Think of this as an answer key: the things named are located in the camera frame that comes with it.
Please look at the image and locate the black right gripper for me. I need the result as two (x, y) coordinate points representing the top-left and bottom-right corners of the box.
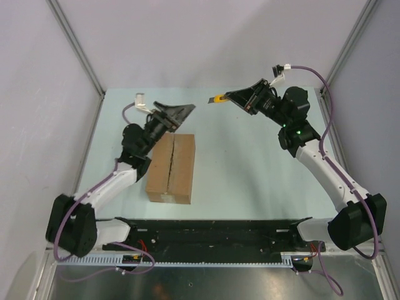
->
(225, 79), (290, 128)

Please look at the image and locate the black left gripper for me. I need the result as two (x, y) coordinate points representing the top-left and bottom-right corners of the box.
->
(139, 101), (193, 156)

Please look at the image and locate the yellow utility knife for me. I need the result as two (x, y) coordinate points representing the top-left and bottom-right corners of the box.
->
(207, 94), (230, 104)

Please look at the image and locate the brown cardboard express box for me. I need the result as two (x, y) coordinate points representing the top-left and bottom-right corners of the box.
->
(145, 133), (196, 204)

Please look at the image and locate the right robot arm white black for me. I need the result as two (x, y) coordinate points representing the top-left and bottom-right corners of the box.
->
(224, 79), (387, 251)

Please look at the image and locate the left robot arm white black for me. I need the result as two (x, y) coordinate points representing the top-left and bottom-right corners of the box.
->
(45, 101), (195, 262)

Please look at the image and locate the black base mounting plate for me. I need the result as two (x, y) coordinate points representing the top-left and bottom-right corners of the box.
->
(101, 217), (328, 264)

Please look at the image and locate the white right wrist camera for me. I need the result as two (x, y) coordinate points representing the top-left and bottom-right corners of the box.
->
(270, 64), (291, 86)

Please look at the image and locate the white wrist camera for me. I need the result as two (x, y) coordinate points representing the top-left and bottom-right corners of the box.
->
(270, 64), (291, 86)
(134, 92), (151, 114)

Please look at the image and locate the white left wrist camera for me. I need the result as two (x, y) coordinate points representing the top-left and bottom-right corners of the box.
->
(134, 92), (151, 114)

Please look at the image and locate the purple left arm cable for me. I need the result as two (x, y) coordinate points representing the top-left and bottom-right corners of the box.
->
(53, 102), (156, 283)

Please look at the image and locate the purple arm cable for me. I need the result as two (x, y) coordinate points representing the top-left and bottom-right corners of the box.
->
(53, 102), (156, 283)
(289, 64), (384, 296)

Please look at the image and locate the aluminium front rail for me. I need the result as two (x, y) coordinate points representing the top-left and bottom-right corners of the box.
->
(45, 227), (387, 254)

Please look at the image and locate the left aluminium frame post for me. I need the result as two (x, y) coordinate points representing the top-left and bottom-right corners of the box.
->
(46, 0), (105, 98)

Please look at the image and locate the aluminium frame post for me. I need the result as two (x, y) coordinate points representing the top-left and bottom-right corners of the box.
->
(46, 0), (105, 98)
(326, 0), (382, 88)

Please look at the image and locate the right aluminium frame post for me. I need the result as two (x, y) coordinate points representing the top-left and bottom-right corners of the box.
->
(326, 0), (382, 88)

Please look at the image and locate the grey slotted cable duct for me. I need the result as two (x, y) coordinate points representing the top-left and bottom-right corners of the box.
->
(57, 252), (295, 267)

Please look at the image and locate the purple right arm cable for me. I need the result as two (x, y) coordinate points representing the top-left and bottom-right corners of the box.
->
(289, 64), (384, 296)

